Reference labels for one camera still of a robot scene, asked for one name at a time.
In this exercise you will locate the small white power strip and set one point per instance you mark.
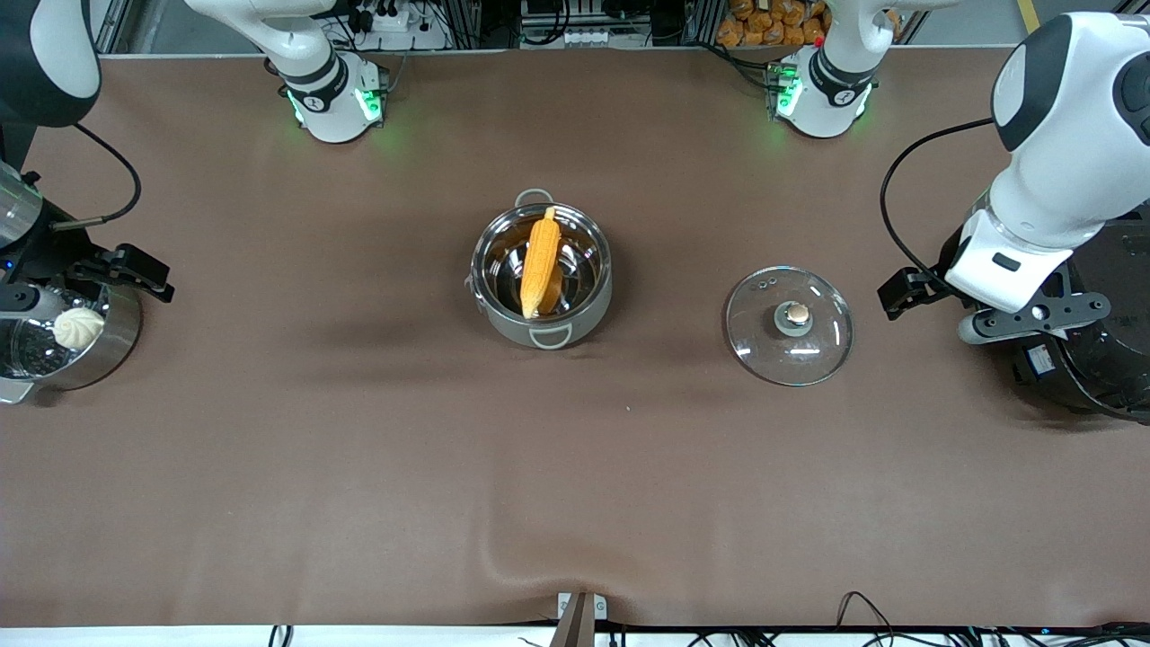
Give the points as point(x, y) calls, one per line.
point(584, 39)

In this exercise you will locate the glass pot lid with knob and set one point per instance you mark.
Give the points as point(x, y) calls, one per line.
point(764, 352)

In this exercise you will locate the bag of orange snacks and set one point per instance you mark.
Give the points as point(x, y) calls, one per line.
point(773, 22)

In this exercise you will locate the white steamed bun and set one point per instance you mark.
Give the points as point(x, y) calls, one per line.
point(79, 328)

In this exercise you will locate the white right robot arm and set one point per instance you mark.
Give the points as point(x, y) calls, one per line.
point(325, 85)

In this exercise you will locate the shiny steel steamer pot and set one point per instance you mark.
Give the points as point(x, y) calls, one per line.
point(112, 346)

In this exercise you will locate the black round cooker appliance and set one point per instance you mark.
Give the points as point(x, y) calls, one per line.
point(1105, 377)

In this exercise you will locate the brown table cloth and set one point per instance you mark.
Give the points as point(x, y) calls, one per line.
point(629, 467)

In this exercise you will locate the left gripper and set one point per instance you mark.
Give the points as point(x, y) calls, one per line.
point(911, 289)

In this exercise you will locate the white power strip with plugs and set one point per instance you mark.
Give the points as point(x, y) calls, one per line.
point(388, 20)

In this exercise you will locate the yellow corn cob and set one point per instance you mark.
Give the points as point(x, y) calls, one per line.
point(541, 261)

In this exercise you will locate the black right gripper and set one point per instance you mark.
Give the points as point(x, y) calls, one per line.
point(56, 256)

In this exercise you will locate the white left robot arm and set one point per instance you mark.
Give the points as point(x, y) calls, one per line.
point(1069, 135)

